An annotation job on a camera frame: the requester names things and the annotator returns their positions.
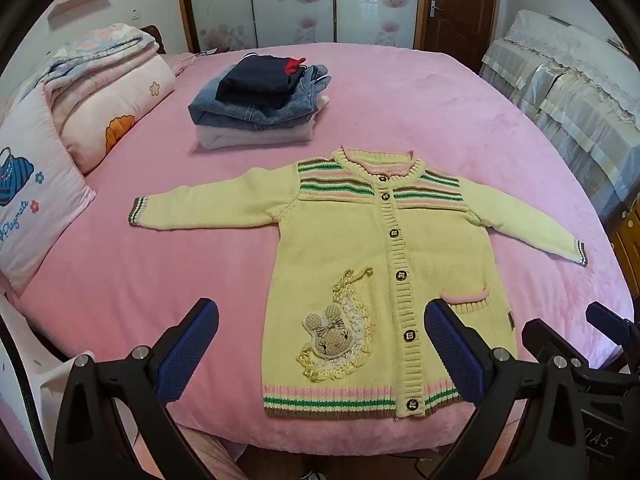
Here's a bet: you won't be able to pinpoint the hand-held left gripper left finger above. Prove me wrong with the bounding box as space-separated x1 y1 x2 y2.
52 298 219 480

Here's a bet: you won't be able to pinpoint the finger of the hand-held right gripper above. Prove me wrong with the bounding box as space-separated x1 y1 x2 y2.
585 302 640 357
521 317 592 367

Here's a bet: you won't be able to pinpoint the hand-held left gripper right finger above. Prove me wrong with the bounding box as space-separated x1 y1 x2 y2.
424 298 586 480

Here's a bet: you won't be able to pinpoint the yellow knitted striped sweater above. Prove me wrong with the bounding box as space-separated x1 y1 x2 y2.
128 145 589 420

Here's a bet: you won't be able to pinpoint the wooden cabinet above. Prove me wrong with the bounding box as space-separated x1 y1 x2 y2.
609 207 640 301

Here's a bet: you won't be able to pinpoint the pink bed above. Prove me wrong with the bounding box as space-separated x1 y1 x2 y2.
0 42 632 461

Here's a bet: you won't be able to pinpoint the white folded garment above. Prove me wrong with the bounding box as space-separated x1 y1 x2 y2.
195 96 330 152

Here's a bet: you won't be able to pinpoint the pink printed pillow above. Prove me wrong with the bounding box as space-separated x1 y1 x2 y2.
0 82 97 296

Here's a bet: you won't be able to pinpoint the blue folded denim jeans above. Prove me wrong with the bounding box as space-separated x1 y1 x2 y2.
188 64 332 131

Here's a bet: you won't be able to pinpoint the sofa with lace cover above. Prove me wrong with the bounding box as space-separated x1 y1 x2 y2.
479 9 640 221

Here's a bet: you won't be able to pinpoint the pink quilt with orange flower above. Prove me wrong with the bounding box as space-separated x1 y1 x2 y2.
44 52 177 176

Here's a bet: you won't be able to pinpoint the navy folded garment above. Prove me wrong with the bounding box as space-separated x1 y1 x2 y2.
215 53 307 109

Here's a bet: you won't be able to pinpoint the floral folded blanket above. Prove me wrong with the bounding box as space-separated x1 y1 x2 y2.
25 22 161 93

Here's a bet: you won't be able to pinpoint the dark wooden headboard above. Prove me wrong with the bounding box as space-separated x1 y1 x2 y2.
140 25 167 55

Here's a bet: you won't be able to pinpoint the brown wooden door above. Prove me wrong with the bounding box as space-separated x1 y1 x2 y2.
414 0 501 73

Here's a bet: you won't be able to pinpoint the floral sliding wardrobe doors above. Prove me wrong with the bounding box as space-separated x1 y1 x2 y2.
172 0 426 53

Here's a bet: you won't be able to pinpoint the pink wall shelf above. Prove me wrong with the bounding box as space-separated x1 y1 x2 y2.
47 0 114 22

